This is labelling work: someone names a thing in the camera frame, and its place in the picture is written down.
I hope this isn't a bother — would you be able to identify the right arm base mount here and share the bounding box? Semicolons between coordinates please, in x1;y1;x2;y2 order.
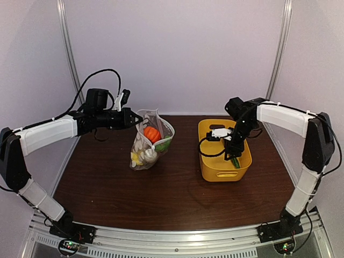
256;221;304;243

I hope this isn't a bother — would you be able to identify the aluminium frame post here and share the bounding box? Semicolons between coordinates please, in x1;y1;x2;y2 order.
56;0;80;92
266;0;292;99

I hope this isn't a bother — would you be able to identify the right black cable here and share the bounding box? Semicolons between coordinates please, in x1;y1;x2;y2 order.
197;107;264;158

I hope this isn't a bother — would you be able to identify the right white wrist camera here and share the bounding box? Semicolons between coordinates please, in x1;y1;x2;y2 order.
206;128;232;141

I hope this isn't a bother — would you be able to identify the right circuit board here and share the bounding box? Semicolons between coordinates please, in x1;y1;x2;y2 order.
273;240;296;255

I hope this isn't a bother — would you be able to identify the orange toy carrot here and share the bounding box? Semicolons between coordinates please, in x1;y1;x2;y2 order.
155;136;172;153

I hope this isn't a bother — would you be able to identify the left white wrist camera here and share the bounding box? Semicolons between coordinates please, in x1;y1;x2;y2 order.
113;89;131;112

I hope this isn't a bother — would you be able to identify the dotted clear zip bag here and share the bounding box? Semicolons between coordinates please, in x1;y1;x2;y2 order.
130;110;175;170

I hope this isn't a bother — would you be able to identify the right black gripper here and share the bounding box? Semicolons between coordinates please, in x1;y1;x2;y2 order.
224;118;256;160

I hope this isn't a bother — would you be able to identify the circuit board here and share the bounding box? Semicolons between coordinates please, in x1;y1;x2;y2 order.
273;240;296;255
58;239;81;256

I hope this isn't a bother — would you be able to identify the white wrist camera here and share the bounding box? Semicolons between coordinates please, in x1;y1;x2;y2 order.
113;89;131;112
206;128;232;141

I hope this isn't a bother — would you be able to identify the yellow toy squash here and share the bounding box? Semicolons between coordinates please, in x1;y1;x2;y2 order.
131;152;143;167

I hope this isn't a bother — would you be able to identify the left circuit board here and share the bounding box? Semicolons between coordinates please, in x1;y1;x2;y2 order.
58;239;81;256

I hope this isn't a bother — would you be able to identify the right aluminium frame post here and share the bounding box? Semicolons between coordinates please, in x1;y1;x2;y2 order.
266;0;292;99

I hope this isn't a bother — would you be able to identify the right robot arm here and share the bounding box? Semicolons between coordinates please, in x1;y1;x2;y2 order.
225;97;335;238

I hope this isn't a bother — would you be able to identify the left aluminium frame post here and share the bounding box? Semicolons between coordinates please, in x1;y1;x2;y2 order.
56;0;80;92

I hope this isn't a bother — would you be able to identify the yellow plastic basket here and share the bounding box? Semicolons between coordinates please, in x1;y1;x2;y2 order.
198;119;252;182

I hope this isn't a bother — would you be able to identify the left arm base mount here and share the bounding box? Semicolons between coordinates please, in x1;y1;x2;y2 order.
49;223;96;244

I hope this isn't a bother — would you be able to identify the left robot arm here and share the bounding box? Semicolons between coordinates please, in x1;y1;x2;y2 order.
1;89;143;239

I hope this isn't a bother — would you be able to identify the front aluminium rail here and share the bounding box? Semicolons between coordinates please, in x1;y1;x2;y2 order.
19;216;334;257

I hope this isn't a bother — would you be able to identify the black cable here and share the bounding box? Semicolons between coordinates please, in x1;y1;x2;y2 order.
0;68;122;193
197;107;264;158

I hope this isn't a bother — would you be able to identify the left black cable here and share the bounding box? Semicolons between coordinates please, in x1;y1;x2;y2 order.
0;68;122;193

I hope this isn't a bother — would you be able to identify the dark green toy cucumber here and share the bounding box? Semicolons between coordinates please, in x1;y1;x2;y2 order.
231;160;241;169

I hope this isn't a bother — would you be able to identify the orange toy pumpkin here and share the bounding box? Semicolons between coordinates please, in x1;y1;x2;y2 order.
144;126;161;144

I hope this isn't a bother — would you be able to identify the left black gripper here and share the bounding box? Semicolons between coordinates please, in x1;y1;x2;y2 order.
94;107;142;130

